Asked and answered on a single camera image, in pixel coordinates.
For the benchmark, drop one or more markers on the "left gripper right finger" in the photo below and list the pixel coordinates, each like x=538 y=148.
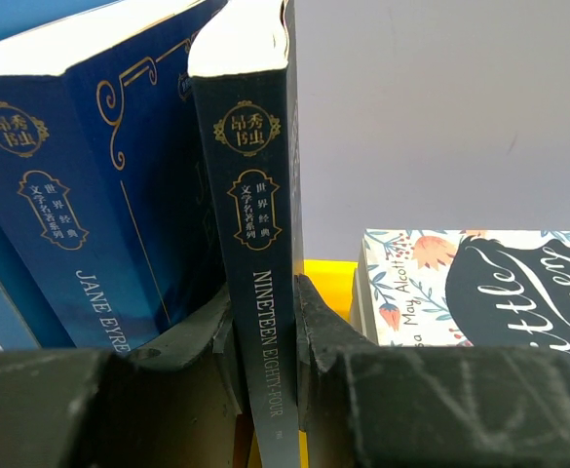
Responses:
x=365 y=405

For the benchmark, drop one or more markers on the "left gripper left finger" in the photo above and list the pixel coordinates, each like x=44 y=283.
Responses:
x=177 y=401

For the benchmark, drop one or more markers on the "Jane Eyre blue book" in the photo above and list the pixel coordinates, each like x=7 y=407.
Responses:
x=104 y=191

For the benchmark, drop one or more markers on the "Nineteen Eighty-Four dark book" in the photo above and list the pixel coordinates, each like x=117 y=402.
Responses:
x=242 y=67

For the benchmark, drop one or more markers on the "blue yellow wooden bookshelf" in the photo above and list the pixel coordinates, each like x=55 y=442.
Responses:
x=331 y=277

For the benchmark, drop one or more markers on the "Little Women floral book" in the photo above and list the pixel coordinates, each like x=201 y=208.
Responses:
x=422 y=287

